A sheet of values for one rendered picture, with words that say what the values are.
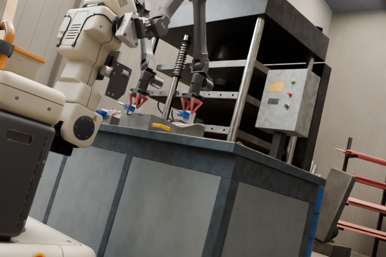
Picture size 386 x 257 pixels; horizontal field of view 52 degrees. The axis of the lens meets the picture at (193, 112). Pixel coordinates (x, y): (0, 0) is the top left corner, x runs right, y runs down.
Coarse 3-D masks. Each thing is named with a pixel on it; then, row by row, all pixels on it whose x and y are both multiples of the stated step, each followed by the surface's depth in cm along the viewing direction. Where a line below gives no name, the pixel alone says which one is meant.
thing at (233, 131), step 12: (264, 24) 270; (252, 36) 269; (252, 48) 265; (252, 60) 263; (312, 60) 313; (252, 72) 264; (240, 84) 263; (240, 96) 259; (240, 108) 258; (240, 120) 258; (288, 144) 303; (288, 156) 300
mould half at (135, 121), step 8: (120, 120) 212; (128, 120) 207; (136, 120) 202; (144, 120) 197; (152, 120) 195; (160, 120) 199; (144, 128) 195; (176, 128) 206; (184, 128) 210; (192, 128) 214; (200, 128) 218; (200, 136) 218
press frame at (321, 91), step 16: (288, 64) 342; (304, 64) 331; (320, 64) 320; (320, 80) 316; (320, 96) 315; (320, 112) 317; (240, 128) 366; (256, 128) 353; (304, 144) 308; (304, 160) 305
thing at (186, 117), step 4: (172, 108) 191; (180, 112) 193; (184, 112) 193; (188, 112) 196; (180, 116) 196; (184, 116) 193; (188, 116) 195; (192, 116) 196; (184, 120) 196; (188, 120) 195; (192, 120) 197
